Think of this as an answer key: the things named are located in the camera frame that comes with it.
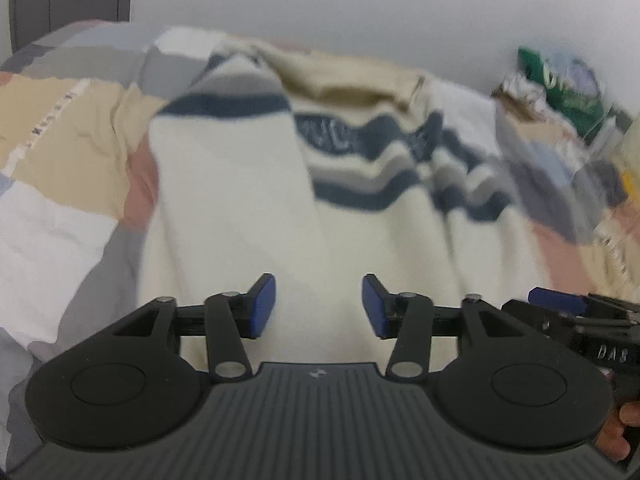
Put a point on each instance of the patchwork bed cover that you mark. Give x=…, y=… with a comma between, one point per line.
x=60, y=220

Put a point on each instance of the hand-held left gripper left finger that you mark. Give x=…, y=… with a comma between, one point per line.
x=263, y=305

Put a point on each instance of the cream striped knit sweater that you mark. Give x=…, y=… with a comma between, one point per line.
x=235, y=220

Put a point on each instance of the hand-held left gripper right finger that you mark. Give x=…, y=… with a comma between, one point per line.
x=374, y=306

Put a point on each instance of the person's right hand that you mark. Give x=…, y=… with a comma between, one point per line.
x=620, y=432

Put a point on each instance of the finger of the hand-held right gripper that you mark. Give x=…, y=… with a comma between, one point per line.
x=527, y=312
x=557, y=299

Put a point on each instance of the grey door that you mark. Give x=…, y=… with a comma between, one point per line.
x=70, y=0

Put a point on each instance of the green printed bag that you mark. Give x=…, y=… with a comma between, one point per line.
x=565, y=85

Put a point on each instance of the crumpled clothes pile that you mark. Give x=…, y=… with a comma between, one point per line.
x=550, y=160

